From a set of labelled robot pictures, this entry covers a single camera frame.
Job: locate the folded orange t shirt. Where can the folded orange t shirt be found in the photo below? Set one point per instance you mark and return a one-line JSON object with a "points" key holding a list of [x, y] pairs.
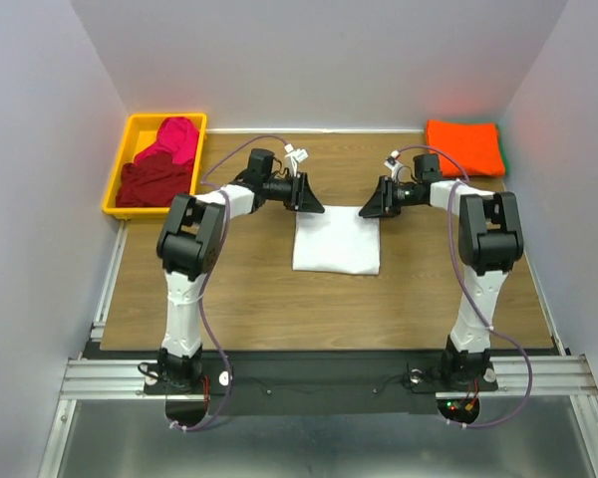
{"points": [[474, 146]]}

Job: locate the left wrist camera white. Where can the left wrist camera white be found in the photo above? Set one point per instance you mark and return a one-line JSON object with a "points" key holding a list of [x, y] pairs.
{"points": [[293, 157]]}

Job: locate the white t shirt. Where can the white t shirt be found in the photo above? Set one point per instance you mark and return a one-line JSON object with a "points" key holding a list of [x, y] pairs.
{"points": [[337, 241]]}

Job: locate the yellow plastic bin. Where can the yellow plastic bin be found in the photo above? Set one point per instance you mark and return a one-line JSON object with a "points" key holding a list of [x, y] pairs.
{"points": [[139, 133]]}

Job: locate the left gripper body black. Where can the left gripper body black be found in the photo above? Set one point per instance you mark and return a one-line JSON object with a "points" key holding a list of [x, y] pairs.
{"points": [[295, 203]]}

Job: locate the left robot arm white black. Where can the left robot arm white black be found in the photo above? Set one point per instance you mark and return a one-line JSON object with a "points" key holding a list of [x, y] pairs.
{"points": [[191, 240]]}

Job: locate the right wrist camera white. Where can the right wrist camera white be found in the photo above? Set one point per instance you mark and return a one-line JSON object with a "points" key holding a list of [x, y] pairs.
{"points": [[393, 164]]}

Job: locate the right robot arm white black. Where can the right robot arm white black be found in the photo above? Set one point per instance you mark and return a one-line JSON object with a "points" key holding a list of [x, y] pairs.
{"points": [[485, 241]]}

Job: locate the folded green t shirt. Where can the folded green t shirt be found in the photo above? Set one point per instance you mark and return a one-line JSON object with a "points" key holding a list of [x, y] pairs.
{"points": [[501, 150]]}

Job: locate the dark red t shirt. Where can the dark red t shirt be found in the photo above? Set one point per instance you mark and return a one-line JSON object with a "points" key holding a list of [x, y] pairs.
{"points": [[152, 182]]}

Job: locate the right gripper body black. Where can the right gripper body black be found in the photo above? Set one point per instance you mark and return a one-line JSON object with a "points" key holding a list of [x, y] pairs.
{"points": [[389, 189]]}

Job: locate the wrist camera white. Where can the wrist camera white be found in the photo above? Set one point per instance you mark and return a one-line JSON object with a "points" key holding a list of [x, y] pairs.
{"points": [[393, 164], [293, 157]]}

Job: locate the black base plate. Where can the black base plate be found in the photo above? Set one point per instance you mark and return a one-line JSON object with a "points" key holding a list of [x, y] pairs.
{"points": [[322, 383]]}

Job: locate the pink t shirt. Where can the pink t shirt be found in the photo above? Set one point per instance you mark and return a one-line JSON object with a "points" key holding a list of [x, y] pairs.
{"points": [[176, 136]]}

